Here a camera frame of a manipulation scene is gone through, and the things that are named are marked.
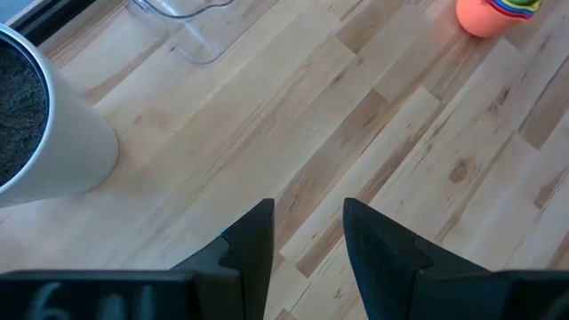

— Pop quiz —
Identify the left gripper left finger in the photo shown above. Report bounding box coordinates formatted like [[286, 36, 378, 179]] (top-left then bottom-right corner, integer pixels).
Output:
[[0, 198, 276, 320]]

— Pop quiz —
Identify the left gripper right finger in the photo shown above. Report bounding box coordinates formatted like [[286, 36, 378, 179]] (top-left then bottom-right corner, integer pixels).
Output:
[[343, 197, 569, 320]]

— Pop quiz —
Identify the orange measuring cup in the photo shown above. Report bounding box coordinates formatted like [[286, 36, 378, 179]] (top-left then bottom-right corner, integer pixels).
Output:
[[455, 0, 508, 39]]

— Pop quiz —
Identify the blue measuring cup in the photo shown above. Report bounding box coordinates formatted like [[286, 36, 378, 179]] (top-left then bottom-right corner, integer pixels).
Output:
[[488, 0, 539, 18]]

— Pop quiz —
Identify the yellow measuring cup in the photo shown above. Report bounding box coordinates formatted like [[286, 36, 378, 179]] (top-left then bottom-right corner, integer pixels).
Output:
[[493, 0, 543, 13]]

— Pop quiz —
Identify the clear plastic basket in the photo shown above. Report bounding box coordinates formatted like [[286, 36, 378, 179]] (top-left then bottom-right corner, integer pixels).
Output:
[[126, 0, 236, 66]]

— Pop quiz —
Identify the white plant pot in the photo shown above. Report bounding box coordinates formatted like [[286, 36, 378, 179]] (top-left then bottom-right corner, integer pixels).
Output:
[[0, 24, 120, 209]]

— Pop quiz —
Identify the black aluminium table frame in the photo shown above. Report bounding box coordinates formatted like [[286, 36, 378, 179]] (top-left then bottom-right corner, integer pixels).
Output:
[[11, 0, 97, 45]]

